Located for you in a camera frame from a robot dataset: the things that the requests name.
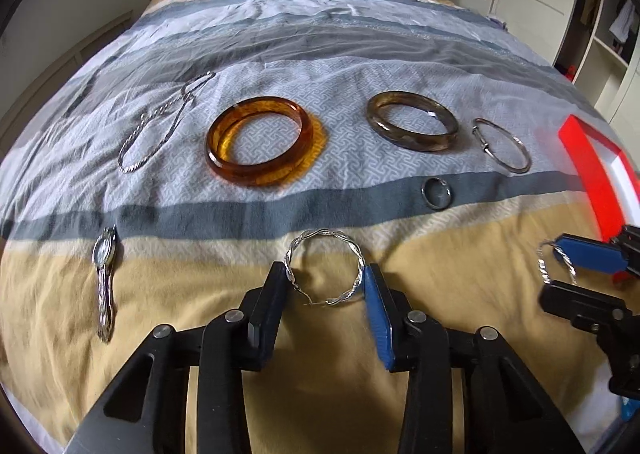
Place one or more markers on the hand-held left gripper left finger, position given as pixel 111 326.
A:
pixel 272 306

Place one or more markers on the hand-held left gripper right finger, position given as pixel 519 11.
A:
pixel 377 321

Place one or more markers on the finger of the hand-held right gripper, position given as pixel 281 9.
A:
pixel 580 304
pixel 590 256

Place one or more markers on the twisted silver bangle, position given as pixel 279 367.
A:
pixel 542 261
pixel 358 279

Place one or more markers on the red cardboard box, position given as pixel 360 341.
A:
pixel 585 168

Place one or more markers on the amber translucent bangle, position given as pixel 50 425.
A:
pixel 250 176

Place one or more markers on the thin silver bangle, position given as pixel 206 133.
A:
pixel 483 143

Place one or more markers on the silver wristwatch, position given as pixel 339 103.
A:
pixel 105 294

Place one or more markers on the brown grey stone bangle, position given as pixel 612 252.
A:
pixel 415 141

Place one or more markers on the red item in wardrobe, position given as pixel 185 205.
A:
pixel 570 71

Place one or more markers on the white striped hanging shirt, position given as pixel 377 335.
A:
pixel 622 21

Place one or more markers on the striped duvet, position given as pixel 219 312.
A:
pixel 320 48

